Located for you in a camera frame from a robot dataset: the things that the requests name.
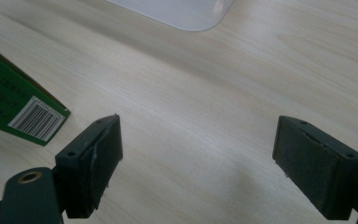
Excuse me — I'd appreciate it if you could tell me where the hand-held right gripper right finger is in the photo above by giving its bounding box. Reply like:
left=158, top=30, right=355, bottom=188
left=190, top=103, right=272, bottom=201
left=271, top=115, right=358, bottom=221

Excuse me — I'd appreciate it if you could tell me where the green box with barcode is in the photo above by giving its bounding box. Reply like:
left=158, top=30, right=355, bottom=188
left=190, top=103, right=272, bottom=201
left=0, top=39, right=72, bottom=147

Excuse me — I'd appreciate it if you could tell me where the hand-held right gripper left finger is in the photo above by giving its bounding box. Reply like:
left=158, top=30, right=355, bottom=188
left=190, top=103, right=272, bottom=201
left=54, top=113, right=124, bottom=219

